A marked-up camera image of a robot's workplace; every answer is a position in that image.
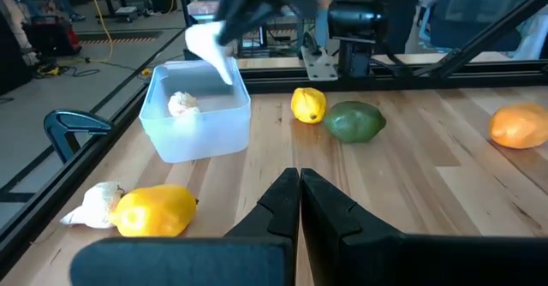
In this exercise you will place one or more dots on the yellow lemon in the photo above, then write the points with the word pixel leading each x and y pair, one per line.
pixel 154 211
pixel 520 125
pixel 307 104

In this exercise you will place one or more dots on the blue-grey office chair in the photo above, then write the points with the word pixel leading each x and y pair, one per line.
pixel 479 12

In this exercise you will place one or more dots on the silver mounting plate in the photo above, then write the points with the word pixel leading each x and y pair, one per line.
pixel 319 65

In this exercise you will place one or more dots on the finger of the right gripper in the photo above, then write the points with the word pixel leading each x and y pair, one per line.
pixel 248 20
pixel 227 3

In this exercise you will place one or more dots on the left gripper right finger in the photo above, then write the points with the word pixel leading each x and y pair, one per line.
pixel 364 256

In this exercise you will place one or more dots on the black table edge clamp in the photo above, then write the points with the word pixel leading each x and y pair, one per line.
pixel 64 127

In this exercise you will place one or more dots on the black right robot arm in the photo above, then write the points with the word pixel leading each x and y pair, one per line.
pixel 355 20

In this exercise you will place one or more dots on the large white garlic bulb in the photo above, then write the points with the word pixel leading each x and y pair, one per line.
pixel 205 46

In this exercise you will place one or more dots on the green lime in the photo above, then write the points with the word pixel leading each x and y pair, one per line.
pixel 353 122

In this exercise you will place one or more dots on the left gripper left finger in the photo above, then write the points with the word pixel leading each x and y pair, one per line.
pixel 265 252

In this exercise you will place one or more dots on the clear plastic basket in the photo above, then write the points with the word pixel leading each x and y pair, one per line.
pixel 201 136

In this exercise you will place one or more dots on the red black bag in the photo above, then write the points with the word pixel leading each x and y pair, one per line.
pixel 53 37

